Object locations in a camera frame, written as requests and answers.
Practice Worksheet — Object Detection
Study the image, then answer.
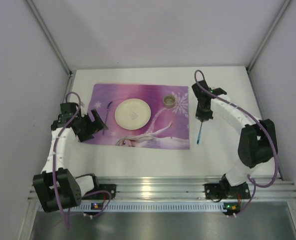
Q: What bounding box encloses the blue metallic fork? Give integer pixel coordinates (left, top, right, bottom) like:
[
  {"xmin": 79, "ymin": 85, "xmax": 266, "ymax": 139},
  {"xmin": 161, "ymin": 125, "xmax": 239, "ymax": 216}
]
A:
[{"xmin": 102, "ymin": 101, "xmax": 113, "ymax": 136}]

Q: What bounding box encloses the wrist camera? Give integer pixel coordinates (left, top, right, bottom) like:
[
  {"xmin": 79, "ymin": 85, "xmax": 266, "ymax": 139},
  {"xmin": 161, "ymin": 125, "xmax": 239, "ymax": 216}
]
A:
[
  {"xmin": 211, "ymin": 87, "xmax": 227, "ymax": 96},
  {"xmin": 80, "ymin": 103, "xmax": 87, "ymax": 116}
]

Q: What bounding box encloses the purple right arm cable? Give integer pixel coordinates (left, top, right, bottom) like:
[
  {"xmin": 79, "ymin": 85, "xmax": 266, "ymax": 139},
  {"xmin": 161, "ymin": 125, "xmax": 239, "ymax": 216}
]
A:
[{"xmin": 194, "ymin": 69, "xmax": 280, "ymax": 216}]

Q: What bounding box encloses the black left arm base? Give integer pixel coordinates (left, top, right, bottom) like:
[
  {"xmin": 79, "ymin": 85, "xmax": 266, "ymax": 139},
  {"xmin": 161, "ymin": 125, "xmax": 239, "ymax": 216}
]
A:
[{"xmin": 82, "ymin": 184, "xmax": 117, "ymax": 200}]

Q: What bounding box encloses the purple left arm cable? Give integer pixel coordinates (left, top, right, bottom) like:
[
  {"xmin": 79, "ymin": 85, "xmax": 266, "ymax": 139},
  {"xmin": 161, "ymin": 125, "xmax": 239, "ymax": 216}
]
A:
[{"xmin": 51, "ymin": 91, "xmax": 112, "ymax": 231}]

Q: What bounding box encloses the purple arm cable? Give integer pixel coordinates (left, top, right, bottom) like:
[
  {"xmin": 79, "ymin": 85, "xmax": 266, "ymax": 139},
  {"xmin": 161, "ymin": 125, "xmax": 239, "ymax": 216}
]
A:
[
  {"xmin": 51, "ymin": 91, "xmax": 112, "ymax": 231},
  {"xmin": 194, "ymin": 69, "xmax": 280, "ymax": 216}
]

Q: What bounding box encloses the white round plate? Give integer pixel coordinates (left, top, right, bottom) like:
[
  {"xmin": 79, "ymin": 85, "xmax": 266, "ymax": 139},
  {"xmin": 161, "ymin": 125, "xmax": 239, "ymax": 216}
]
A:
[{"xmin": 114, "ymin": 98, "xmax": 151, "ymax": 130}]

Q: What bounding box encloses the slotted grey cable duct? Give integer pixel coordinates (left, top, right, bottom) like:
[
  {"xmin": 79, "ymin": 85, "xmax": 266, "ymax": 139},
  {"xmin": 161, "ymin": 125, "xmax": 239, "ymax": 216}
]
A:
[{"xmin": 37, "ymin": 201, "xmax": 241, "ymax": 213}]

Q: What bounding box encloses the beige speckled cup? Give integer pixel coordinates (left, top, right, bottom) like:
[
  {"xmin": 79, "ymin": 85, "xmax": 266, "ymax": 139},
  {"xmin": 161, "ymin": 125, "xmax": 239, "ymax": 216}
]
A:
[{"xmin": 163, "ymin": 94, "xmax": 176, "ymax": 109}]

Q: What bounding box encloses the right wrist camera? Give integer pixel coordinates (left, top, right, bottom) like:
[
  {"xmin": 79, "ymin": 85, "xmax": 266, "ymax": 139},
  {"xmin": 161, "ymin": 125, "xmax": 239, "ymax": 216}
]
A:
[{"xmin": 211, "ymin": 87, "xmax": 227, "ymax": 96}]

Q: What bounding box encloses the aluminium mounting rail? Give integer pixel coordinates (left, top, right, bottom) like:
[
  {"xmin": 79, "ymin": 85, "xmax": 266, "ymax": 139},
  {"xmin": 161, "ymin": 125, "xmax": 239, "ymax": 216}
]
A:
[{"xmin": 27, "ymin": 176, "xmax": 296, "ymax": 201}]

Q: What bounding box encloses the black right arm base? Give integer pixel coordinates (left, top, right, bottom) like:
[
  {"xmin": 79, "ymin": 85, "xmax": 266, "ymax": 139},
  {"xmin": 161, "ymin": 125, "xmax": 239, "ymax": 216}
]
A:
[{"xmin": 204, "ymin": 183, "xmax": 251, "ymax": 201}]

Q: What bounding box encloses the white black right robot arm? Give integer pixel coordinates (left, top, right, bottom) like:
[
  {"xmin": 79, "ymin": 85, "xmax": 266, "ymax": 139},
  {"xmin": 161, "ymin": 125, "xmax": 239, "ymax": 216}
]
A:
[{"xmin": 192, "ymin": 80, "xmax": 278, "ymax": 196}]

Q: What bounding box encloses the blue metallic spoon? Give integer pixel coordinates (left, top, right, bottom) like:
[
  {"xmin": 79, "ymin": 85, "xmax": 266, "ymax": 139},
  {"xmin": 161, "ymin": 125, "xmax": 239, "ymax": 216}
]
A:
[{"xmin": 196, "ymin": 120, "xmax": 204, "ymax": 145}]

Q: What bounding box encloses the purple princess cloth placemat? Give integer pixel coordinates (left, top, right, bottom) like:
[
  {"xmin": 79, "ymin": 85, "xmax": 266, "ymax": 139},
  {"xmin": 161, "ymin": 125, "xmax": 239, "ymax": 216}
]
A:
[{"xmin": 87, "ymin": 83, "xmax": 190, "ymax": 150}]

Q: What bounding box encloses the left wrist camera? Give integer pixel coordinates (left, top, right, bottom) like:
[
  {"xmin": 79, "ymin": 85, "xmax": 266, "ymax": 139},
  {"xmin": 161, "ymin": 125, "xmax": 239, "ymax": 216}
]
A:
[{"xmin": 80, "ymin": 103, "xmax": 87, "ymax": 116}]

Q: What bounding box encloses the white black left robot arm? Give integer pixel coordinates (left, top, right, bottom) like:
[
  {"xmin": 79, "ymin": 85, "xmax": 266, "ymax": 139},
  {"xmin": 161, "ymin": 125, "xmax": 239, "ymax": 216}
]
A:
[{"xmin": 32, "ymin": 102, "xmax": 107, "ymax": 213}]

